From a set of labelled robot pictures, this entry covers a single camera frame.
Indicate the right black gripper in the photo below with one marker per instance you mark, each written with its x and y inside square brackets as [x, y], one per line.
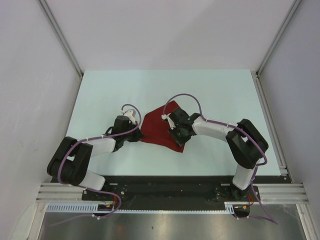
[180, 141]

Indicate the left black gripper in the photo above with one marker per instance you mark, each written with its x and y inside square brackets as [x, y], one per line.
[138, 136]

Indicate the red cloth napkin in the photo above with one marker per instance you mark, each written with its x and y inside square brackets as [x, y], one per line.
[156, 131]

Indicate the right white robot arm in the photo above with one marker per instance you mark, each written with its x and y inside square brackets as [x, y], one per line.
[246, 143]

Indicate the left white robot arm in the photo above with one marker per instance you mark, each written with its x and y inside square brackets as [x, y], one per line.
[70, 162]

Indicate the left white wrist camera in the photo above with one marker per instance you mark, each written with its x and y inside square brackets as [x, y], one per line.
[131, 113]

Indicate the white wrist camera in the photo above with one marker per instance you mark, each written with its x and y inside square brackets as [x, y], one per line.
[131, 113]
[166, 118]

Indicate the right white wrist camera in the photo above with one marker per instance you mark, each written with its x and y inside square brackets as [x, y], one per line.
[166, 118]

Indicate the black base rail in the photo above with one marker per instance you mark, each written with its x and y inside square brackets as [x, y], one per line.
[176, 191]

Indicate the white cable duct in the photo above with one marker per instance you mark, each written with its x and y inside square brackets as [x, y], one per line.
[103, 208]

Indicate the aluminium front frame rail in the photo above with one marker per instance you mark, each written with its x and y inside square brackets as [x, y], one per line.
[269, 193]

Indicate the left aluminium frame post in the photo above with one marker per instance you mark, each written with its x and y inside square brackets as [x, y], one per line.
[52, 21]

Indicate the aluminium frame post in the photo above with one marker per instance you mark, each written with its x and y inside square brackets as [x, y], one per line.
[279, 35]
[52, 21]

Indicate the right aluminium frame post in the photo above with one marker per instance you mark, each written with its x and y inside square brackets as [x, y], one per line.
[279, 35]

